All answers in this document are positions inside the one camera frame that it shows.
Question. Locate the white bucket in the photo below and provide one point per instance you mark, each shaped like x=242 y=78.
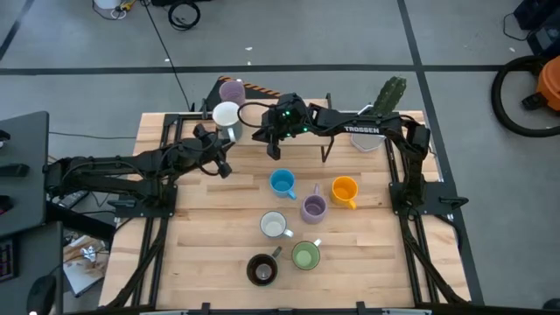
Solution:
x=106 y=3

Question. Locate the dark keypad panel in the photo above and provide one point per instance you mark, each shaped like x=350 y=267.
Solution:
x=6 y=258

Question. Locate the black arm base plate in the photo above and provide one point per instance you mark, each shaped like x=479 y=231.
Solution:
x=446 y=194
x=149 y=213

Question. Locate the teal brown glazed mug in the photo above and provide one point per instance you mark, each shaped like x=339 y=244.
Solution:
x=262 y=271

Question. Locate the grey teal mug white inside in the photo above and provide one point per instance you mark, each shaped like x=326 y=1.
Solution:
x=226 y=116

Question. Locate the black remote control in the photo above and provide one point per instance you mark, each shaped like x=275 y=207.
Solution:
x=15 y=170

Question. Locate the yellow ceramic mug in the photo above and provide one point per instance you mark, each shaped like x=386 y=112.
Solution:
x=345 y=192

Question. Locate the orange vacuum cleaner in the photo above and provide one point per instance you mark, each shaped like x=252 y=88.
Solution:
x=551 y=83

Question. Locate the black aluminium rig frame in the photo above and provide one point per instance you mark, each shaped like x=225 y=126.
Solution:
x=171 y=119

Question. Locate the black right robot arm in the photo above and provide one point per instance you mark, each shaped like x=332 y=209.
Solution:
x=341 y=122

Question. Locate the black box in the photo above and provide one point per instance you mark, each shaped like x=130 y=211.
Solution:
x=547 y=39

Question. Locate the crumpled silver foil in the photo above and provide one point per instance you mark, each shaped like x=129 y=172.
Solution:
x=89 y=253

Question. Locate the blue ceramic mug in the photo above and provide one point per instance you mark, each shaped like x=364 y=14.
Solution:
x=282 y=181

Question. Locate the black handheld device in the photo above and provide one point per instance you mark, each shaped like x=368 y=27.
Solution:
x=4 y=205

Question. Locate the black power adapter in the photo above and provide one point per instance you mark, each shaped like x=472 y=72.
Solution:
x=75 y=199

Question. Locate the small black device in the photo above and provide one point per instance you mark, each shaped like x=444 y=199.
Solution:
x=3 y=135

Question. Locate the black desk support bar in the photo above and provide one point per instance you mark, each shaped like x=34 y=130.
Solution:
x=79 y=221

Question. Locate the white blue patterned mug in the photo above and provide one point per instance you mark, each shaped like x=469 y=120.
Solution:
x=273 y=225

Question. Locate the plain lilac ceramic mug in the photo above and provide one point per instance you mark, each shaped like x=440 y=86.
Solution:
x=313 y=210

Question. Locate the black ramp orange striped edge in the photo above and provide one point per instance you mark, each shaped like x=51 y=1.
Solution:
x=212 y=98

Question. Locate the black computer mouse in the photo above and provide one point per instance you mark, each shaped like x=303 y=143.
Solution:
x=41 y=293

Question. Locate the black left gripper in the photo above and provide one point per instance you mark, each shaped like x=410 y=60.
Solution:
x=205 y=149

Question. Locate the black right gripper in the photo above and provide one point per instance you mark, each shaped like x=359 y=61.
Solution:
x=286 y=116

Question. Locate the white hexagonal planter pot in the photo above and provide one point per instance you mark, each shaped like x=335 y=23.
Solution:
x=367 y=143

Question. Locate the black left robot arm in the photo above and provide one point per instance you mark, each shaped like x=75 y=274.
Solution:
x=109 y=168

